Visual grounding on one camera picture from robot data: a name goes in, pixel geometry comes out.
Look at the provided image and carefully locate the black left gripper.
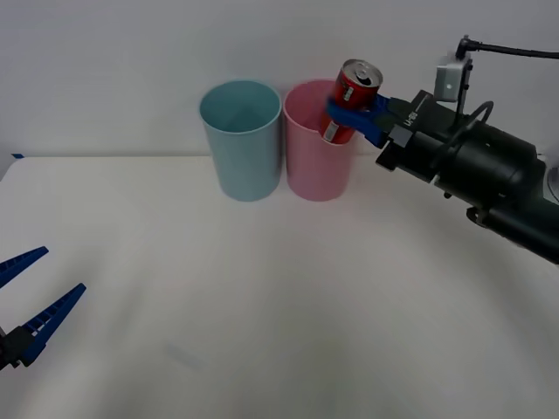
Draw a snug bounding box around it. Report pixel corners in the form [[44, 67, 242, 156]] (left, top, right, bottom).
[[0, 246, 87, 373]]

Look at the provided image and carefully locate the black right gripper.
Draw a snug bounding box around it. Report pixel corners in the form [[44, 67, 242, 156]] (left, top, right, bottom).
[[326, 89, 471, 182]]

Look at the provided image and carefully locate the red drink can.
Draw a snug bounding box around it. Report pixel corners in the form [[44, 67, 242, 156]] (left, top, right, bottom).
[[320, 58, 384, 144]]

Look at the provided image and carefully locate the pink plastic bin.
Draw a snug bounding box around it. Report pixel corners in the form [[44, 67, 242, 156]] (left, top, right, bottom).
[[282, 79, 355, 203]]

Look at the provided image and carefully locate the pale blue plastic bin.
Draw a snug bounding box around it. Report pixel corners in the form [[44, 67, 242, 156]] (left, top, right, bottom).
[[198, 79, 282, 203]]

